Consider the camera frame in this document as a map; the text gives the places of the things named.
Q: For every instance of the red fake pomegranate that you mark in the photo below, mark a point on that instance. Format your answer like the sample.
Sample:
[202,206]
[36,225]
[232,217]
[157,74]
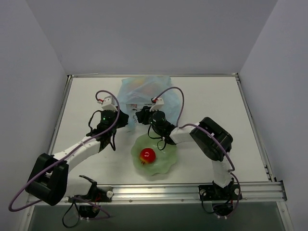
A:
[147,156]

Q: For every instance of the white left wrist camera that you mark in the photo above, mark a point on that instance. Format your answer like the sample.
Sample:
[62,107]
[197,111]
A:
[109,104]

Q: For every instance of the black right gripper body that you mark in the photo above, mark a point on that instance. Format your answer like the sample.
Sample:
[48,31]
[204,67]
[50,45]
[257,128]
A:
[142,116]

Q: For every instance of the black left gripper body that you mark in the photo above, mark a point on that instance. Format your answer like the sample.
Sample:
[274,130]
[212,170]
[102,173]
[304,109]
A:
[122,117]

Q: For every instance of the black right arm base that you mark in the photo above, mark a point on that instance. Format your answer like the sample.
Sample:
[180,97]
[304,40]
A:
[218,201]

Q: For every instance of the green flower-shaped glass bowl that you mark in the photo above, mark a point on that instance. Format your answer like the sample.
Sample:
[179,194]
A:
[166,157]

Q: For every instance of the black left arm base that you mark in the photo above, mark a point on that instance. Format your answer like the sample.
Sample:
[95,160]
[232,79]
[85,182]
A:
[85,194]

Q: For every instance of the white printed inner bag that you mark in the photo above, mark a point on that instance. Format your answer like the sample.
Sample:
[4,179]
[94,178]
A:
[132,109]

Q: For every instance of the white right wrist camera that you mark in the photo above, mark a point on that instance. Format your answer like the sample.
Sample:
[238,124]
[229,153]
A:
[158,103]

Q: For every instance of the aluminium front rail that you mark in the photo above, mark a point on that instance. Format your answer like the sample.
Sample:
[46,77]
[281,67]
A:
[186,193]

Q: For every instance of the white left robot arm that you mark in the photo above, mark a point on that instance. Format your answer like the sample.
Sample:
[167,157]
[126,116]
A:
[49,180]

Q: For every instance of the light blue plastic bag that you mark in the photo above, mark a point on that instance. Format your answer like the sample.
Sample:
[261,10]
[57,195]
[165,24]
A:
[140,91]

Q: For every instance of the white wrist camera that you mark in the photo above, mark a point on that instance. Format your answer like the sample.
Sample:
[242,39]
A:
[109,104]
[158,103]

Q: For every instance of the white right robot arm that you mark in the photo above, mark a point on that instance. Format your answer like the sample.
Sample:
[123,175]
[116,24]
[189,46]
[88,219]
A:
[213,140]

